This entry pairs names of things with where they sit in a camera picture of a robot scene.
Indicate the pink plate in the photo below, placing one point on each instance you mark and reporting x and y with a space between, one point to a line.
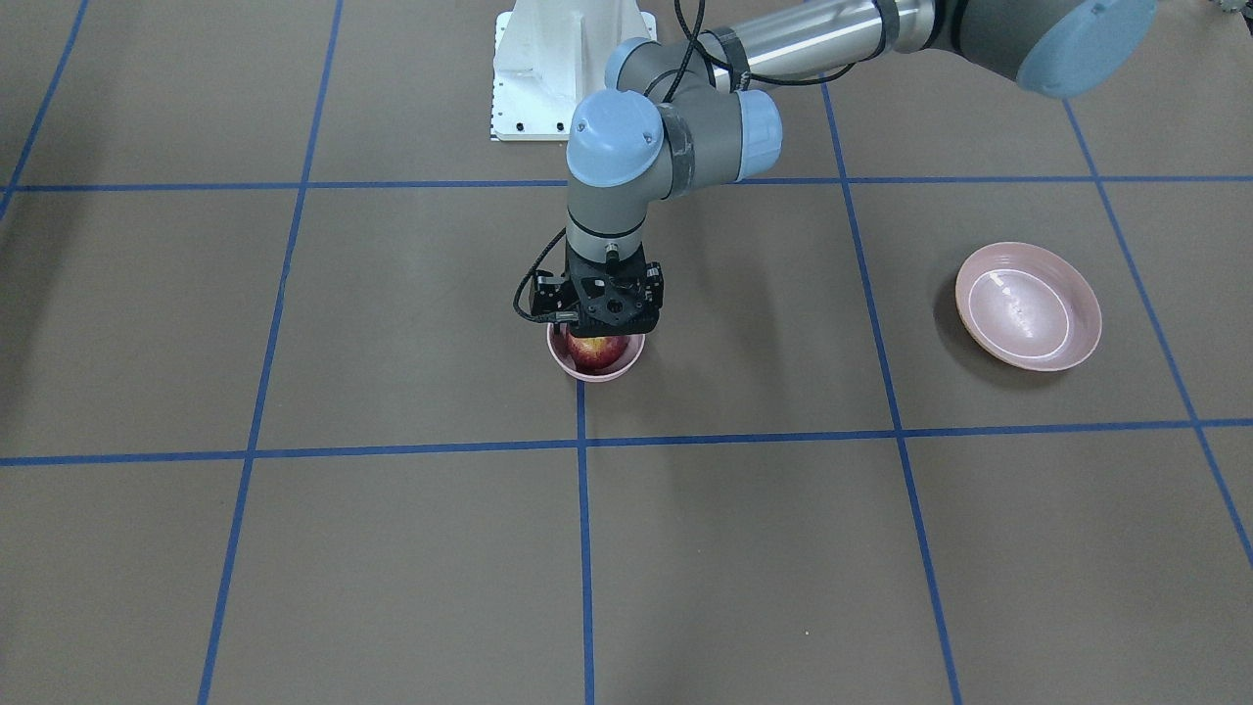
1028 307

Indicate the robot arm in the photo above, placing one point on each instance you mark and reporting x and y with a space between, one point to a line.
675 118

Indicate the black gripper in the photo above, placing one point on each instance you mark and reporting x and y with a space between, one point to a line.
544 291

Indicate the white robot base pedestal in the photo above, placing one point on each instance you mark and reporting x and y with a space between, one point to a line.
548 56

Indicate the pink bowl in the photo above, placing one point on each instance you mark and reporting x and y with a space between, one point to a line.
555 343

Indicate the red apple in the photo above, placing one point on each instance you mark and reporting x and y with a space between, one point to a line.
593 354

